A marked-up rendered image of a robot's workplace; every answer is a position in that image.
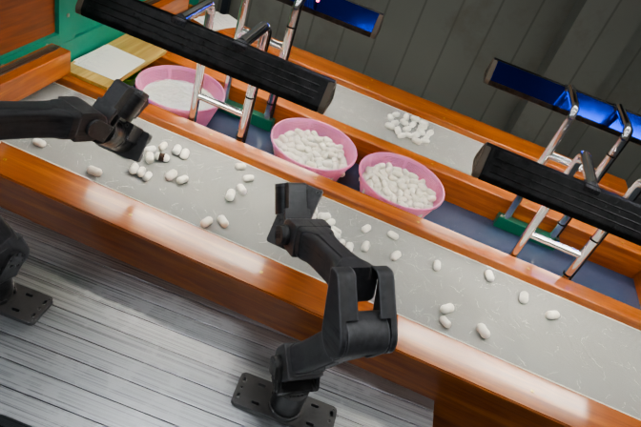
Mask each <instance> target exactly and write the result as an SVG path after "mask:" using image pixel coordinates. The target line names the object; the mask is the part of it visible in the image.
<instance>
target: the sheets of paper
mask: <svg viewBox="0 0 641 427"><path fill-rule="evenodd" d="M73 61H75V63H74V64H75V65H77V66H80V67H82V68H84V69H87V70H89V71H93V72H96V73H98V74H101V75H103V76H105V77H108V78H110V79H112V80H115V79H120V78H121V77H122V76H124V75H125V74H127V73H128V72H130V71H132V70H133V69H135V68H136V67H138V66H139V65H141V64H143V63H144V62H145V60H143V59H140V58H138V57H136V56H133V55H131V54H129V53H127V52H125V51H122V50H120V49H117V48H115V47H113V46H111V45H106V46H105V45H104V46H102V47H101V48H99V49H97V50H95V51H92V52H90V53H87V54H85V55H83V56H81V57H79V58H77V59H74V60H73Z"/></svg>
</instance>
